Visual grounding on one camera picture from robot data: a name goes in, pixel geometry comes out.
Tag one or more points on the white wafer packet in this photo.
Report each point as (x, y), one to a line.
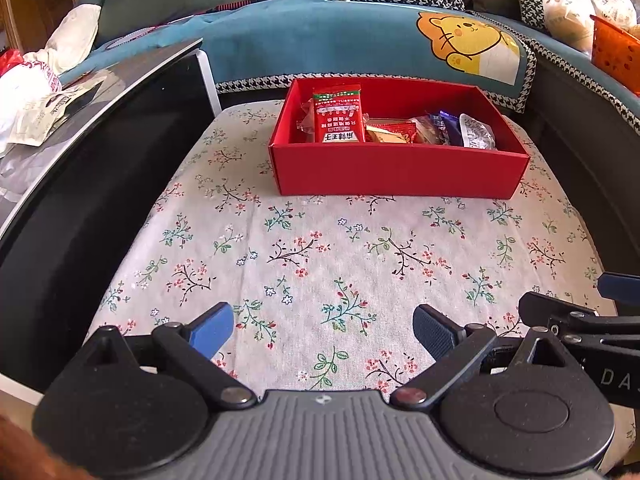
(477, 135)

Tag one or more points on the long red snack packet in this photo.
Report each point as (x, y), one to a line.
(337, 120)

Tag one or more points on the orange plastic basket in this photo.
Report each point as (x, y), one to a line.
(617, 55)

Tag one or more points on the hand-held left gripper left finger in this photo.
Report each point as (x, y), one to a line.
(212, 331)

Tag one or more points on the small red candy packet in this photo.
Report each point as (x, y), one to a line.
(395, 126)

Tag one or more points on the purple wafer biscuit packet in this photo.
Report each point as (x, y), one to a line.
(452, 134)

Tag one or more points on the small red-white cake packet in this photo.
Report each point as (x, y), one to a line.
(425, 132)

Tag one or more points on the white pillow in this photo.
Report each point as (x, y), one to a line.
(75, 35)

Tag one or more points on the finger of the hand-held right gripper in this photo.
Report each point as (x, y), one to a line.
(622, 287)
(550, 310)

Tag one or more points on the wooden cabinet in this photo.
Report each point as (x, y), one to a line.
(35, 0)

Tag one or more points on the crumpled white plastic bag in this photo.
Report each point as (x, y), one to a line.
(25, 100)

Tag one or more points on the gold snack packet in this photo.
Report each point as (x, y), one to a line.
(382, 137)

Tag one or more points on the flat paper packet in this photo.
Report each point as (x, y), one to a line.
(45, 115)

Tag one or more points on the black glass table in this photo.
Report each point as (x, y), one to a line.
(75, 210)

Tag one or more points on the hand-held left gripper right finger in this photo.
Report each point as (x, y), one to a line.
(435, 334)

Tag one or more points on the floral tablecloth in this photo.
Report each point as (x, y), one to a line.
(325, 240)

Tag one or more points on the grey-green cushion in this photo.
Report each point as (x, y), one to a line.
(175, 0)

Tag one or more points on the red cardboard box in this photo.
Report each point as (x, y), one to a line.
(400, 170)

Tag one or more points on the dark grey sofa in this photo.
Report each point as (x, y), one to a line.
(575, 125)

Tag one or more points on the red plastic bag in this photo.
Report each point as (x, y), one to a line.
(10, 62)

